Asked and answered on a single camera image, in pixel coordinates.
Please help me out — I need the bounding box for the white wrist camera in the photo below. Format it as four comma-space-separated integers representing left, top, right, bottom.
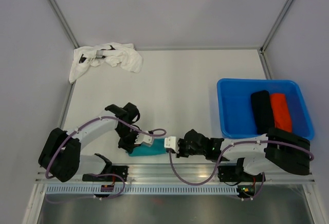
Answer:
135, 133, 154, 147
164, 136, 179, 154

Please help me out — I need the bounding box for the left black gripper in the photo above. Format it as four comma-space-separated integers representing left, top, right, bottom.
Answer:
114, 125, 141, 154

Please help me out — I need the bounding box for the white slotted cable duct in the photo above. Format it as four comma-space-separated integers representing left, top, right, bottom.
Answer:
46, 184, 238, 195

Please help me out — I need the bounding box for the right aluminium frame post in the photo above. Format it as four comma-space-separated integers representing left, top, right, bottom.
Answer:
259, 0, 307, 52

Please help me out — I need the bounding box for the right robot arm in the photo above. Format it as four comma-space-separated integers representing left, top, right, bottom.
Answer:
167, 128, 314, 180

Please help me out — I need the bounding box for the blue plastic bin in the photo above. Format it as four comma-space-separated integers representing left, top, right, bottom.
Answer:
216, 78, 315, 140

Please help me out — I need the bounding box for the rolled black t-shirt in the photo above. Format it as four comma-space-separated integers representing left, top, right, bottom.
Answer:
250, 90, 275, 134

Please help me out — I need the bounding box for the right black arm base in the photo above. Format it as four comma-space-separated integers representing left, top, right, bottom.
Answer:
217, 165, 263, 186

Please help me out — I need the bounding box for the left aluminium frame post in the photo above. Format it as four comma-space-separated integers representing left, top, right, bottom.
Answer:
47, 0, 80, 49

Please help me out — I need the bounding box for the white t-shirt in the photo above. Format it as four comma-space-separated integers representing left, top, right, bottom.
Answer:
68, 42, 143, 84

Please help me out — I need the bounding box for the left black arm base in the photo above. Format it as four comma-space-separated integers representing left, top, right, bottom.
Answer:
82, 165, 129, 182

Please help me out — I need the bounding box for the aluminium frame post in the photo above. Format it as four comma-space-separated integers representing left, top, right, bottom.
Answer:
259, 0, 307, 52
47, 0, 80, 49

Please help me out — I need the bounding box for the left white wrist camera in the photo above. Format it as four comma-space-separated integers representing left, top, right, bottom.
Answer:
135, 133, 154, 147

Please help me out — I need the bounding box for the teal t-shirt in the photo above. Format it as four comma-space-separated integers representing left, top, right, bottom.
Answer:
128, 138, 166, 157

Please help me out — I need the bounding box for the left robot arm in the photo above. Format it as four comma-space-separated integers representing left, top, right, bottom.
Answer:
38, 103, 140, 182

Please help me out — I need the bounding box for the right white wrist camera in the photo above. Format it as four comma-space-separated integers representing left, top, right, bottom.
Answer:
164, 136, 179, 154

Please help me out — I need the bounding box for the aluminium mounting rail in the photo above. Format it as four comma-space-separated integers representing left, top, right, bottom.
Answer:
35, 163, 316, 185

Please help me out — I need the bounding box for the rolled orange t-shirt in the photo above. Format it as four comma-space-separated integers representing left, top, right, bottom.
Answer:
270, 93, 293, 133

